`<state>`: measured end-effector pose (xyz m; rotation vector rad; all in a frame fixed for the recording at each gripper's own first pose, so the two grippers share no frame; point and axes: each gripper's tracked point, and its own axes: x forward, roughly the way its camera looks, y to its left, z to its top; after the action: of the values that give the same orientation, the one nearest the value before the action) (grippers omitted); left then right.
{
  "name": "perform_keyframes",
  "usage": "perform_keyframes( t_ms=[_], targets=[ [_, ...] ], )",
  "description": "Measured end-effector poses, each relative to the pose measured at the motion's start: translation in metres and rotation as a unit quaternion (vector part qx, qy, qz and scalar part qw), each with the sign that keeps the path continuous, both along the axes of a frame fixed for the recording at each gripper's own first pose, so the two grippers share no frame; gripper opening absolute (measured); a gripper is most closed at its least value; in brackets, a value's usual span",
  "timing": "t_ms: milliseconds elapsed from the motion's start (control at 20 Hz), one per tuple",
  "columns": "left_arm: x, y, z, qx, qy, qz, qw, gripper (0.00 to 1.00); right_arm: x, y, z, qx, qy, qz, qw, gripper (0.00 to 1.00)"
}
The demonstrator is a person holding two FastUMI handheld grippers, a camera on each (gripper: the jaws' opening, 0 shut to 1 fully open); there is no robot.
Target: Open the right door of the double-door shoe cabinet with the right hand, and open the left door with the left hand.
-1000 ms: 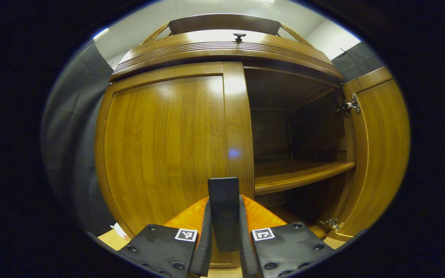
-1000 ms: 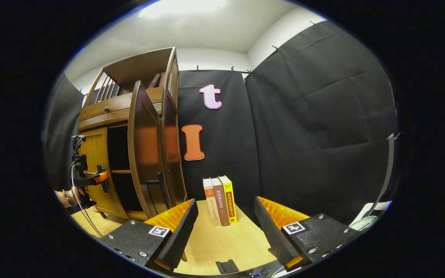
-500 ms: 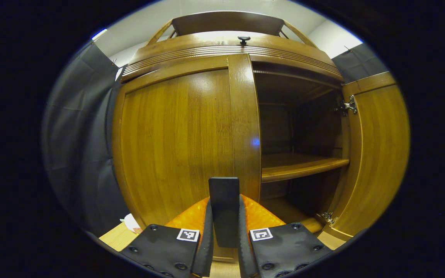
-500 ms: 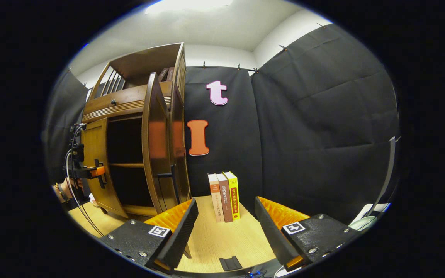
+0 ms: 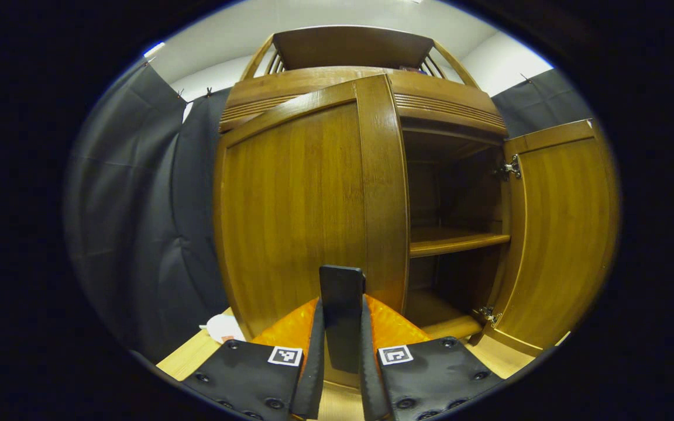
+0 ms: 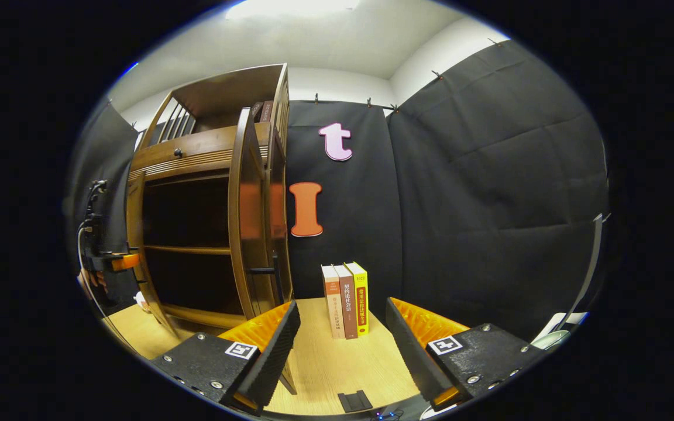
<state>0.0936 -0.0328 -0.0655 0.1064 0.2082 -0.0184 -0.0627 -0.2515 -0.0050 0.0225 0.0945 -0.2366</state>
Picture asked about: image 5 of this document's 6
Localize wooden inner cabinet shelf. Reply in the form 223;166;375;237
409;227;511;258

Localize black door handle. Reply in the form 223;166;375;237
319;265;366;375

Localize black backdrop cloth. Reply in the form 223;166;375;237
65;58;601;363

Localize wooden cabinet door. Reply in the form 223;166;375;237
213;74;411;340
483;119;620;357

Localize small white packet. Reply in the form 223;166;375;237
200;314;247;344

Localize brown wooden double-door shoe cabinet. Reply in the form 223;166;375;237
213;25;513;389

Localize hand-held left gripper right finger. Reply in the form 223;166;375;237
360;294;504;420

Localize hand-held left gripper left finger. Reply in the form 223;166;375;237
182;297;326;420

